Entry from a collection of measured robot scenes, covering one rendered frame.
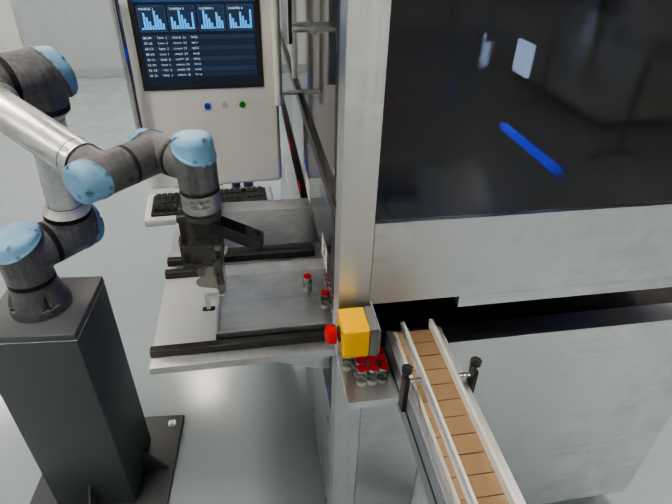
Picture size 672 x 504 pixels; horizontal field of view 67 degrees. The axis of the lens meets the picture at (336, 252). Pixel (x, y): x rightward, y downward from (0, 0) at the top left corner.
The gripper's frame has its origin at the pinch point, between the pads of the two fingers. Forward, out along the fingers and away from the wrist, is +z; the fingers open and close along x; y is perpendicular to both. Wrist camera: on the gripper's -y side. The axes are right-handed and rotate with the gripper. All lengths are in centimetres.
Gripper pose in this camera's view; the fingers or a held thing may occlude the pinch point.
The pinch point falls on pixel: (224, 288)
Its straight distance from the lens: 114.6
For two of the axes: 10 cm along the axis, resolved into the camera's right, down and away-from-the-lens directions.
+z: -0.2, 8.3, 5.6
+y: -9.9, 0.7, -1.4
